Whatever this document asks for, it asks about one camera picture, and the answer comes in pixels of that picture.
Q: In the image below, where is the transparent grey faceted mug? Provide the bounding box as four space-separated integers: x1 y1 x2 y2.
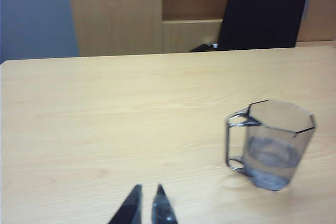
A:
224 99 317 192

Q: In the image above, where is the black chair armrest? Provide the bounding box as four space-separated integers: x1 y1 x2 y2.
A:
187 42 219 52

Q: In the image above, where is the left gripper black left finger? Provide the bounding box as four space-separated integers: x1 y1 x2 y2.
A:
107 184 144 224

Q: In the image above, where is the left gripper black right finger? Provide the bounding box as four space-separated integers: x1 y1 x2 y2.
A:
151 184 177 224

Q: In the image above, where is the light wooden bookshelf cabinet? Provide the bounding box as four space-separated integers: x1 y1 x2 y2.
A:
65 0 336 57

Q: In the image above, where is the dark blue office chair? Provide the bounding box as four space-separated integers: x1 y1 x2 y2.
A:
217 0 313 51

